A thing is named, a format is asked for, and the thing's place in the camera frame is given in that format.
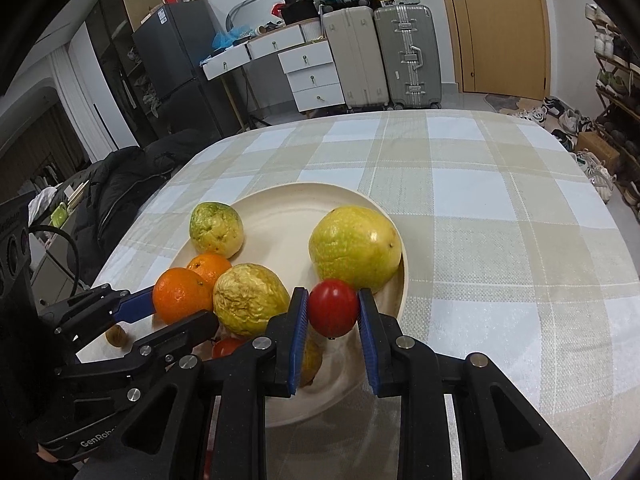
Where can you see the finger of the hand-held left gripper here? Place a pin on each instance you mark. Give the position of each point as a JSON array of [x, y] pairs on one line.
[[135, 305], [170, 335]]

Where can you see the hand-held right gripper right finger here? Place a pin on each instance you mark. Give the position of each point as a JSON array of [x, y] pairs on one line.
[[370, 345]]

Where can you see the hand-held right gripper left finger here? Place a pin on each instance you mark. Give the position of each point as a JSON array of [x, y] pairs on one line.
[[299, 340]]

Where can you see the yellow-brown kiwi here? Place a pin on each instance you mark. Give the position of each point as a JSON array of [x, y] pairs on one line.
[[310, 360]]

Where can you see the small brown kiwi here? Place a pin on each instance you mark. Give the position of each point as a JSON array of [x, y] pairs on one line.
[[116, 336]]

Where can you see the orange mandarin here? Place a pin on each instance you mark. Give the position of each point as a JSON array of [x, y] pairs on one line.
[[212, 267], [180, 295]]

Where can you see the wrinkled yellow guava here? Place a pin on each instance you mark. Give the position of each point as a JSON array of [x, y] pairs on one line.
[[247, 300]]

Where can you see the small green-yellow guava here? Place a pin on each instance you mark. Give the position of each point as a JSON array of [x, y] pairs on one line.
[[216, 228]]

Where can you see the cream oval plate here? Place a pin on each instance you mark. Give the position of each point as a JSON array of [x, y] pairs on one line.
[[290, 220]]

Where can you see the person's left hand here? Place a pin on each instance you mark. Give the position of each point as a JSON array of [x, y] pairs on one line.
[[47, 455]]

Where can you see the large yellow guava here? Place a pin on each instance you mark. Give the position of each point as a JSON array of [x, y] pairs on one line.
[[350, 245]]

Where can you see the green container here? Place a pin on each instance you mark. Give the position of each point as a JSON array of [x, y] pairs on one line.
[[59, 215]]

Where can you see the black padded jacket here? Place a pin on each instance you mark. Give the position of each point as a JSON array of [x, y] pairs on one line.
[[125, 185]]

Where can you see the white cloth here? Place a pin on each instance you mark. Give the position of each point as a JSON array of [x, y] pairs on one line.
[[42, 202]]

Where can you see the checked beige tablecloth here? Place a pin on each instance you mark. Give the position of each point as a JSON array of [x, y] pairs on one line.
[[500, 260]]

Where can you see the dark glass cabinet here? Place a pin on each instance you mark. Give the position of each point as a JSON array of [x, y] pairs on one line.
[[115, 60]]

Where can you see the dark grey refrigerator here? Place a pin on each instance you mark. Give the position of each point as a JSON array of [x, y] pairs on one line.
[[175, 45]]

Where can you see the white desk with drawers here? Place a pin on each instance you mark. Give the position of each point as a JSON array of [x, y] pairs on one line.
[[310, 60]]

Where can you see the blue plastic bag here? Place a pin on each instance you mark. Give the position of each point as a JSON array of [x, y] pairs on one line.
[[227, 39]]

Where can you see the beige suitcase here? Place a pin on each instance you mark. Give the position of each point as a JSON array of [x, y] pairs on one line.
[[355, 60]]

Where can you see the silver suitcase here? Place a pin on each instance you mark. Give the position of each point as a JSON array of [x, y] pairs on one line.
[[400, 60]]

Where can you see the group of sneakers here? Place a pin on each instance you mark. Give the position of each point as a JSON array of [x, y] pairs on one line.
[[570, 122]]

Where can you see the cardboard box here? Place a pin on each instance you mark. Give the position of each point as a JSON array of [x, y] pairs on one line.
[[597, 147]]

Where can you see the curved metal tube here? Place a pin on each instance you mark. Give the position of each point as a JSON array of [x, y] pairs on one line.
[[240, 5]]

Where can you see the wooden door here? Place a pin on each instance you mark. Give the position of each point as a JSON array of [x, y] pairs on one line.
[[500, 35]]

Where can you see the shoe rack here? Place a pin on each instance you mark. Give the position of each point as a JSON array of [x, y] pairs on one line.
[[617, 85]]

